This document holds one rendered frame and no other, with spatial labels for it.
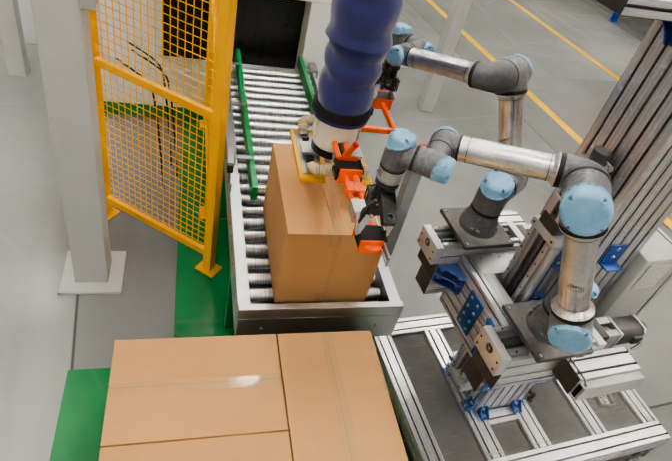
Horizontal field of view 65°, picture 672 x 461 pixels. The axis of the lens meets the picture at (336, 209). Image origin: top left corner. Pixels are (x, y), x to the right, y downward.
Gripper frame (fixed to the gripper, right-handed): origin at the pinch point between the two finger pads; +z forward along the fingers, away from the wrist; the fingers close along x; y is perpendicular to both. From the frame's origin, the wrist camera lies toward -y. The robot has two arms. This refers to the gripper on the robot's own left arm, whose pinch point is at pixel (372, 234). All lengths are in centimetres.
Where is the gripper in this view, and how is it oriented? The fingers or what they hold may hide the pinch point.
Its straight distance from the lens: 161.3
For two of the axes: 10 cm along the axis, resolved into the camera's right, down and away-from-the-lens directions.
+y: -1.5, -6.6, 7.4
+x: -9.7, -0.6, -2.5
